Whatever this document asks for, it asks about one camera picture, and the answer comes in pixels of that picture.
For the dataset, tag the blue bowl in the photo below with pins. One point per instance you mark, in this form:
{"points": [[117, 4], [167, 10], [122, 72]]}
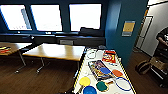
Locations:
{"points": [[90, 90]]}

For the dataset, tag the white rimmed plate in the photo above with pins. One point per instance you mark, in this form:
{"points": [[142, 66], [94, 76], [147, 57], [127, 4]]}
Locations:
{"points": [[91, 55]]}

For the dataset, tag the dark sofa cushion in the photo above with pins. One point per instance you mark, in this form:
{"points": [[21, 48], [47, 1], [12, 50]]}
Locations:
{"points": [[90, 32]]}

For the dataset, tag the white vent box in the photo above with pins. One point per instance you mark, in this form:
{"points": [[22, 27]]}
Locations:
{"points": [[66, 42]]}

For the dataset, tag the white table with dishes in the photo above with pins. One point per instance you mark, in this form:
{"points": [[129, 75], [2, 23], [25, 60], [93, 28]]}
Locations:
{"points": [[83, 68]]}

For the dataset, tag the long wooden table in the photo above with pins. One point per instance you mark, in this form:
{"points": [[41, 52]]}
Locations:
{"points": [[56, 51], [18, 46]]}

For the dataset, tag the bright room window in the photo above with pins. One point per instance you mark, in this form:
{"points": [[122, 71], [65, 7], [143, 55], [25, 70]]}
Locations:
{"points": [[85, 17], [15, 17], [46, 17]]}

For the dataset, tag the blue round disc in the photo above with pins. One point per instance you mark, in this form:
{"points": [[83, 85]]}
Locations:
{"points": [[105, 70]]}

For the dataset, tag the yellow round disc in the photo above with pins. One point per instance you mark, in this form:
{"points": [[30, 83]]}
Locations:
{"points": [[84, 81]]}

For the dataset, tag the dark bench sofa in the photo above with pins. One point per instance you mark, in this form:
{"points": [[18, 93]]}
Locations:
{"points": [[46, 39]]}

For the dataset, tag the orange round disc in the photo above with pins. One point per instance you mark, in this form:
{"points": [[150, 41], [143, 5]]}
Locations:
{"points": [[117, 73]]}

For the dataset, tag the dark green round disc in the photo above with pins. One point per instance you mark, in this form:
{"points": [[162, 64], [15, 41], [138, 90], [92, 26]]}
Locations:
{"points": [[101, 86]]}

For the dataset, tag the dark backpack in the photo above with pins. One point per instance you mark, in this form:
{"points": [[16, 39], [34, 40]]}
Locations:
{"points": [[143, 67]]}

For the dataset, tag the orange yellow toy pile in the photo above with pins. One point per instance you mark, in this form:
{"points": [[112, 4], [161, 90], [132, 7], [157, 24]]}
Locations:
{"points": [[4, 50]]}

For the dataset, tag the person in dark shirt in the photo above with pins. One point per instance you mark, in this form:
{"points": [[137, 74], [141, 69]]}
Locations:
{"points": [[163, 35]]}

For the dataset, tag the yellow framed wall notice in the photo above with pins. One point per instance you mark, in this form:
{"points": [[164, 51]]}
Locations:
{"points": [[128, 28]]}

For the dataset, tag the glass door white frame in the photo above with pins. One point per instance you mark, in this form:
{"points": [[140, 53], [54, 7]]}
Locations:
{"points": [[144, 32]]}

